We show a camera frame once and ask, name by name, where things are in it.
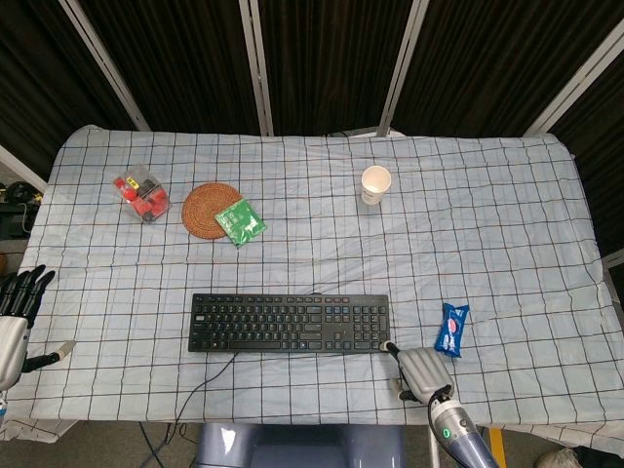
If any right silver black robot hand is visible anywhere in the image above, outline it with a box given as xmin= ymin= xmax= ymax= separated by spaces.
xmin=378 ymin=340 xmax=455 ymax=405

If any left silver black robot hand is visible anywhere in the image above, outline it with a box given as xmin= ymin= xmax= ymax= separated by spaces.
xmin=0 ymin=265 xmax=77 ymax=391

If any black computer keyboard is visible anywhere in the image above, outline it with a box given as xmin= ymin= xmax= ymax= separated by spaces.
xmin=187 ymin=292 xmax=392 ymax=354

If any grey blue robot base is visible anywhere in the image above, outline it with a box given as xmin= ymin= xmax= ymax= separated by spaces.
xmin=194 ymin=422 xmax=409 ymax=468

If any blue cookie packet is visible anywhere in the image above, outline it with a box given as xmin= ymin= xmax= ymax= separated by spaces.
xmin=434 ymin=302 xmax=471 ymax=360

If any yellow table leg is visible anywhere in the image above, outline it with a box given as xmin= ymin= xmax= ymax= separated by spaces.
xmin=487 ymin=426 xmax=504 ymax=465

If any blue checked tablecloth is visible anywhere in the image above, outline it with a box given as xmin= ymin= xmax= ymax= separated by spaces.
xmin=0 ymin=125 xmax=624 ymax=443

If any white paper cup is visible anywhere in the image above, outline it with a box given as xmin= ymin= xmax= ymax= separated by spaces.
xmin=361 ymin=165 xmax=393 ymax=206

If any clear box of red caps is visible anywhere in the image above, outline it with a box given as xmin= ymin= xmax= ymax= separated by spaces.
xmin=112 ymin=164 xmax=174 ymax=225

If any round woven brown coaster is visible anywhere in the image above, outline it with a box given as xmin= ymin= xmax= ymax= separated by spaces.
xmin=181 ymin=181 xmax=245 ymax=240

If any green tea packet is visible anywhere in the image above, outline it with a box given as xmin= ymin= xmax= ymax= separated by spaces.
xmin=214 ymin=198 xmax=267 ymax=249

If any black curtain panel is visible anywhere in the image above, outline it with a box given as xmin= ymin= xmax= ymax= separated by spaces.
xmin=389 ymin=0 xmax=624 ymax=137
xmin=77 ymin=0 xmax=262 ymax=136
xmin=255 ymin=0 xmax=415 ymax=137
xmin=548 ymin=62 xmax=624 ymax=259
xmin=0 ymin=0 xmax=137 ymax=170

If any black equipment with cables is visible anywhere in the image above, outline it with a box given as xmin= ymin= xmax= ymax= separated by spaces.
xmin=0 ymin=179 xmax=46 ymax=241

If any blue floor cable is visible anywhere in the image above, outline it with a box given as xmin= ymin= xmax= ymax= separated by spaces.
xmin=138 ymin=422 xmax=165 ymax=468

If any white screen frame post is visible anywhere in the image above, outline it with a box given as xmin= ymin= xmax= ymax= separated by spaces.
xmin=524 ymin=19 xmax=624 ymax=137
xmin=0 ymin=143 xmax=49 ymax=192
xmin=58 ymin=0 xmax=151 ymax=132
xmin=377 ymin=0 xmax=431 ymax=137
xmin=237 ymin=0 xmax=275 ymax=137

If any black keyboard cable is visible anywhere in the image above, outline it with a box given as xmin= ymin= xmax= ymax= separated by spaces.
xmin=165 ymin=351 xmax=238 ymax=445

